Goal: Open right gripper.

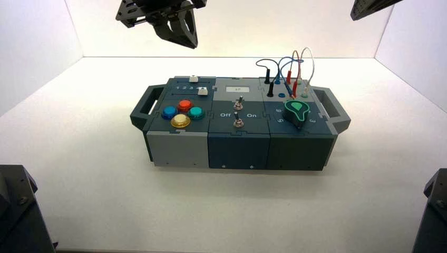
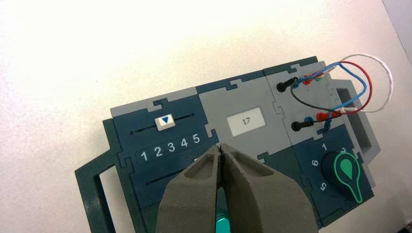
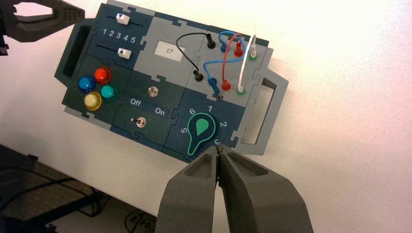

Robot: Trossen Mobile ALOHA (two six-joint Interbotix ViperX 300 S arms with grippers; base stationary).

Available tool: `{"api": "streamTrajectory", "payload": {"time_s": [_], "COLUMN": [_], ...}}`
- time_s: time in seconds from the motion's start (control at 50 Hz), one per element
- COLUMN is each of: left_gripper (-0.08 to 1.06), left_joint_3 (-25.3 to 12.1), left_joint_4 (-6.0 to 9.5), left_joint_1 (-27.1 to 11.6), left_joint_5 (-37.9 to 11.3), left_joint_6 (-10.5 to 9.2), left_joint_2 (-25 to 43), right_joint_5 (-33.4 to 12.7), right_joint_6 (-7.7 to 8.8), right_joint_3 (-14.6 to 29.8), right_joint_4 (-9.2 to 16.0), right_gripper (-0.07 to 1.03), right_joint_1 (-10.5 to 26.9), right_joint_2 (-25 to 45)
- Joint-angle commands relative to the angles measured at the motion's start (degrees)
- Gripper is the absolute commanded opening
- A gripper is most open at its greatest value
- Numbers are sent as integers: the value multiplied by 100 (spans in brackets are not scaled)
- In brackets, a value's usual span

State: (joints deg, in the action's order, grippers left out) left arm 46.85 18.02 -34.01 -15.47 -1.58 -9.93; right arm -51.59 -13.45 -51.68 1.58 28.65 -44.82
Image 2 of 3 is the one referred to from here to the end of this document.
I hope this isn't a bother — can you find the red banana plug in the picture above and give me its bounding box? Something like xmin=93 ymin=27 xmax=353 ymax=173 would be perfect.
xmin=315 ymin=111 xmax=342 ymax=121

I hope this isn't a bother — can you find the dark rotary knob green pointer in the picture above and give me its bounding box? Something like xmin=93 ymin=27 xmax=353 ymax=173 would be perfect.
xmin=321 ymin=151 xmax=364 ymax=204

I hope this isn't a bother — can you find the white slider knob blue triangle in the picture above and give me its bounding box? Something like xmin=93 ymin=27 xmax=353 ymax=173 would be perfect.
xmin=154 ymin=114 xmax=176 ymax=132

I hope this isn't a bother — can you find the white cable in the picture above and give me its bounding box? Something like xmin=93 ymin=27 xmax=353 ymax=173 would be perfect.
xmin=325 ymin=53 xmax=395 ymax=114

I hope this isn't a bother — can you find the red cable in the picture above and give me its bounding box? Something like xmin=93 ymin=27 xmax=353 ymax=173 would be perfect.
xmin=331 ymin=61 xmax=373 ymax=114

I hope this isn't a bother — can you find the black cable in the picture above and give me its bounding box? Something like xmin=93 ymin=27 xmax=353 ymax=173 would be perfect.
xmin=290 ymin=84 xmax=343 ymax=124

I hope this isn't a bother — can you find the teal and grey task board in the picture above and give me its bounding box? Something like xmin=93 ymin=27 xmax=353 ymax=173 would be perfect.
xmin=74 ymin=56 xmax=381 ymax=233

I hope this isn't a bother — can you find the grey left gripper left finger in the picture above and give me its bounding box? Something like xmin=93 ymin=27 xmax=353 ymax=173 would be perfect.
xmin=155 ymin=145 xmax=223 ymax=233

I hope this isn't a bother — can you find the blue cable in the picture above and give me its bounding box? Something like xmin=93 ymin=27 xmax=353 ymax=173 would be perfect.
xmin=294 ymin=63 xmax=368 ymax=133

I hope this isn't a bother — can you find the black banana plug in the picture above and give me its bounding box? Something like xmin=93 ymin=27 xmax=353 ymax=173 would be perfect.
xmin=276 ymin=77 xmax=300 ymax=94
xmin=291 ymin=118 xmax=314 ymax=132

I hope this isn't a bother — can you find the white display label 17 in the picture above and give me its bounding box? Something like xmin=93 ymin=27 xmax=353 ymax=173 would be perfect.
xmin=226 ymin=107 xmax=267 ymax=137

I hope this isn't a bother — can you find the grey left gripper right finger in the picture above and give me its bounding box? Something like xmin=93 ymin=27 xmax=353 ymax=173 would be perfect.
xmin=221 ymin=144 xmax=320 ymax=233

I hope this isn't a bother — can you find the teal round button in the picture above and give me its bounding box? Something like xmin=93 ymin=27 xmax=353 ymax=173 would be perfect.
xmin=214 ymin=208 xmax=231 ymax=233

